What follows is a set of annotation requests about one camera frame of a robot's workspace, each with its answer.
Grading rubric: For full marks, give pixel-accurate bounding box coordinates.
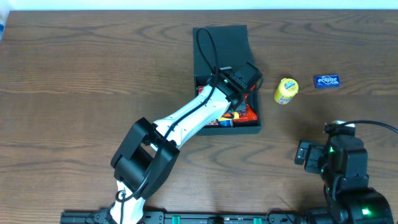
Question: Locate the red candy bag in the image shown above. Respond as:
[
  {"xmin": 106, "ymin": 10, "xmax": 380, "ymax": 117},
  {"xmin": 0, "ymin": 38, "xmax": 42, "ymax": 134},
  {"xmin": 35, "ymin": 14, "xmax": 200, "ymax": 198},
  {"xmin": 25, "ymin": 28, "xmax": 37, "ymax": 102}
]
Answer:
[{"xmin": 233, "ymin": 94, "xmax": 258, "ymax": 123}]

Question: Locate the blue Eclipse mint tin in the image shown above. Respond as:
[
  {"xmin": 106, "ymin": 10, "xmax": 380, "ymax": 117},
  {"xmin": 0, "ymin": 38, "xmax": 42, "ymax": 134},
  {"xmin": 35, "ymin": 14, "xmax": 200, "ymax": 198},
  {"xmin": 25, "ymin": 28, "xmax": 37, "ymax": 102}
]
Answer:
[{"xmin": 313, "ymin": 75, "xmax": 341, "ymax": 89}]

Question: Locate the yellow Mentos gum bottle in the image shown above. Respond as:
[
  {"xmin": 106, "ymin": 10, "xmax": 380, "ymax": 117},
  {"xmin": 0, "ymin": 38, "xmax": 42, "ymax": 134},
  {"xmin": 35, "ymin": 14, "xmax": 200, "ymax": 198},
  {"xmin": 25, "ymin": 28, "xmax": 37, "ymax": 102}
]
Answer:
[{"xmin": 274, "ymin": 78, "xmax": 299, "ymax": 105}]

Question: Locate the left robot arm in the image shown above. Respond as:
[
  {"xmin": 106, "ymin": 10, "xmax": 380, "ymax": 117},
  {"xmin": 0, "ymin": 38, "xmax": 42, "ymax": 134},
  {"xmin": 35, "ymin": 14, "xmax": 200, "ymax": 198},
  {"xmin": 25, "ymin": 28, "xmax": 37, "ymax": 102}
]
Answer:
[{"xmin": 109, "ymin": 62, "xmax": 263, "ymax": 223}]

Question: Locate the red Hello Panda box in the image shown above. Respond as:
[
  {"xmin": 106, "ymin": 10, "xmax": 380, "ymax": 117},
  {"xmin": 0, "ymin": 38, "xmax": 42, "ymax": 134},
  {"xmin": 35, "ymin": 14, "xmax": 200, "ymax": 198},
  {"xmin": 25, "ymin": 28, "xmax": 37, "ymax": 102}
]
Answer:
[{"xmin": 197, "ymin": 86, "xmax": 219, "ymax": 127}]

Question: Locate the yellow snack packet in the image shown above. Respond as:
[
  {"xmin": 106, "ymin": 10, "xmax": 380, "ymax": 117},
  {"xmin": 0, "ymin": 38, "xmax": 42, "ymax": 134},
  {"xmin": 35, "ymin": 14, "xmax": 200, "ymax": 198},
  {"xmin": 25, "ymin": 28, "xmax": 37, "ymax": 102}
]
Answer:
[{"xmin": 218, "ymin": 111, "xmax": 239, "ymax": 121}]

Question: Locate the blue Oreo cookie pack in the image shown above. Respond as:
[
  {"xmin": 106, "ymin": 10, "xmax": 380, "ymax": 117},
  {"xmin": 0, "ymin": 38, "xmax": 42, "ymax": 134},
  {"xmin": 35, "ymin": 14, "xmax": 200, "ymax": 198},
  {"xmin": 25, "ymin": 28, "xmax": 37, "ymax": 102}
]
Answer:
[{"xmin": 218, "ymin": 119, "xmax": 234, "ymax": 128}]

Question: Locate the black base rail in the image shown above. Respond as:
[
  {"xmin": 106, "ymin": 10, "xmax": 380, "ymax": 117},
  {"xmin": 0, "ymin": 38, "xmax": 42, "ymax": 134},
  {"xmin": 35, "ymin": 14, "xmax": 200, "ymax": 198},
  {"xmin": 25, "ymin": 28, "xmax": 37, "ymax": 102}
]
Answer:
[{"xmin": 60, "ymin": 211, "xmax": 306, "ymax": 224}]

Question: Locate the dark green box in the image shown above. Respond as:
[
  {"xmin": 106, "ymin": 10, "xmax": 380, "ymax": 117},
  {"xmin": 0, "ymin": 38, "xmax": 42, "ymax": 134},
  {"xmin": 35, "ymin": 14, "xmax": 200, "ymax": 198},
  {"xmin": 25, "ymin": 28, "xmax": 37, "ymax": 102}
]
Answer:
[{"xmin": 193, "ymin": 25, "xmax": 262, "ymax": 136}]

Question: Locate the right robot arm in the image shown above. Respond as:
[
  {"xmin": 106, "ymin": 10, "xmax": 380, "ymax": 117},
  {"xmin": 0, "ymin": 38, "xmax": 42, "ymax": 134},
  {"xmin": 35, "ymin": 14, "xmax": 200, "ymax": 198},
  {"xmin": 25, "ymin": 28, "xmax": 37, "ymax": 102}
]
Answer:
[{"xmin": 294, "ymin": 120, "xmax": 394, "ymax": 223}]

